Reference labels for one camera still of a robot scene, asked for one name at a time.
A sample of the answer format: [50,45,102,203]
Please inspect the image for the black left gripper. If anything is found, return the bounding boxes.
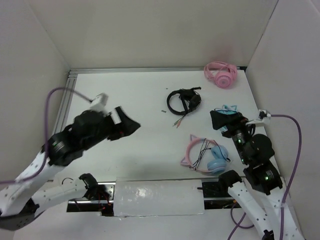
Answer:
[83,105,141,150]

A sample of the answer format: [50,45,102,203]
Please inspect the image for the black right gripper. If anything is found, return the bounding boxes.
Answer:
[208,108,255,163]

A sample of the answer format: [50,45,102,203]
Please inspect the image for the black wired headphones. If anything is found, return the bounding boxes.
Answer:
[166,86,202,128]

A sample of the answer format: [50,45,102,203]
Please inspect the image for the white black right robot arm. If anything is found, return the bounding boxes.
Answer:
[210,110,304,240]

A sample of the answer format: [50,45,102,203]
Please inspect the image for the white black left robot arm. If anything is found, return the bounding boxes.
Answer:
[0,106,141,231]

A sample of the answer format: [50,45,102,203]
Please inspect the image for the teal cat ear headphones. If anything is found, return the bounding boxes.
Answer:
[213,105,238,132]

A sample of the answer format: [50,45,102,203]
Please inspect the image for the pink blue cat headphones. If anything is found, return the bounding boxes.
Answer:
[180,134,232,176]

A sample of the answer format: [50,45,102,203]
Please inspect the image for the pink round headphones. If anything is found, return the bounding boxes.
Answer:
[203,61,238,89]

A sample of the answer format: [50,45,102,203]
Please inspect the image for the silver foil cover plate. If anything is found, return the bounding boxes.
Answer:
[113,179,205,217]

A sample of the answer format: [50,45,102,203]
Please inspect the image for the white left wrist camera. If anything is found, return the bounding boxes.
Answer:
[89,93,108,112]

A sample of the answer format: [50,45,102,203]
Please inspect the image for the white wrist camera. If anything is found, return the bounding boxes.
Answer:
[89,93,108,112]
[246,109,272,126]

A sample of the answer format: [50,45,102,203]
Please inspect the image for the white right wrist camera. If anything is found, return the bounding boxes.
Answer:
[246,109,272,126]

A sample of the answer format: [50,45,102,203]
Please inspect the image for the aluminium frame rail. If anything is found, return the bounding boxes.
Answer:
[37,66,247,183]

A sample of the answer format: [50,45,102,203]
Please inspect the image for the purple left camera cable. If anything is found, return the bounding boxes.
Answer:
[0,87,95,186]

